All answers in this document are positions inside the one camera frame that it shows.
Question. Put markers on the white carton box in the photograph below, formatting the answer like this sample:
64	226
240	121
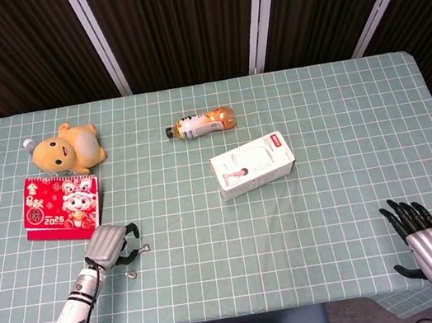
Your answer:
252	167

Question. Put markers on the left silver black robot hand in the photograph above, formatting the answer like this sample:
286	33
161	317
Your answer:
105	245

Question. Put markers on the steel bolt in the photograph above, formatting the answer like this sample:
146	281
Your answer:
131	275
145	248

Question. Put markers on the clear plastic bottle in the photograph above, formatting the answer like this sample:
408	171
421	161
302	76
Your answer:
29	145

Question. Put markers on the red desk calendar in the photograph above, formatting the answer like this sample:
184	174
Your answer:
61	207

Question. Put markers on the amber tea bottle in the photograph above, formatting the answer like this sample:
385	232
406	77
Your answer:
201	123

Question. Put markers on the green checked tablecloth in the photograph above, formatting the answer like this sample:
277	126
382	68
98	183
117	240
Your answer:
293	219

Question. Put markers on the yellow plush animal toy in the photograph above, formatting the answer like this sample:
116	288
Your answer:
71	149

